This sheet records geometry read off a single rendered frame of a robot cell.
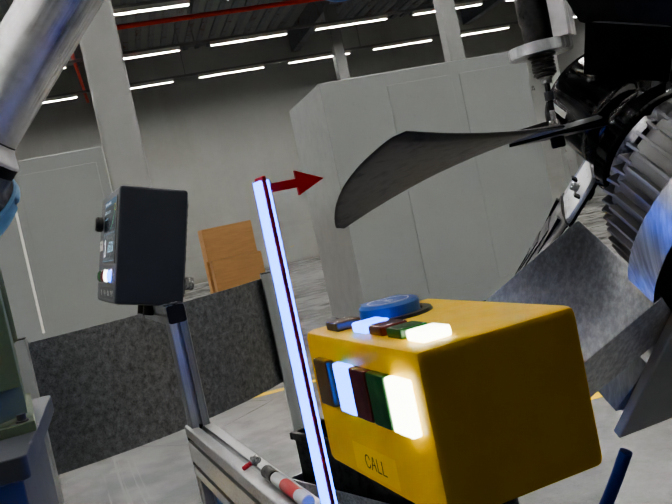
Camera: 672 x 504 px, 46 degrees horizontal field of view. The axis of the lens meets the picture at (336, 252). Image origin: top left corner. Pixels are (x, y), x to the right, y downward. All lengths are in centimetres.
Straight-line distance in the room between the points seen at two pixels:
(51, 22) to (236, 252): 798
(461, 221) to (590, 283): 651
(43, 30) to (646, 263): 71
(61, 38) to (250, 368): 203
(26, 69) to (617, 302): 71
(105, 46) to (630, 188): 462
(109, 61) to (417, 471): 489
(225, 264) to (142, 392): 637
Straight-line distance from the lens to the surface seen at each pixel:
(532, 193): 766
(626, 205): 84
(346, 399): 48
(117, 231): 131
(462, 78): 751
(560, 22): 92
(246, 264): 895
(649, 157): 84
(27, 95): 103
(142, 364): 261
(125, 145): 514
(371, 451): 48
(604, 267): 86
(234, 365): 284
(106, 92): 519
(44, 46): 102
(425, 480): 43
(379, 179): 82
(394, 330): 43
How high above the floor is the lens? 115
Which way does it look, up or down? 3 degrees down
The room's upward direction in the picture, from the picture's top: 12 degrees counter-clockwise
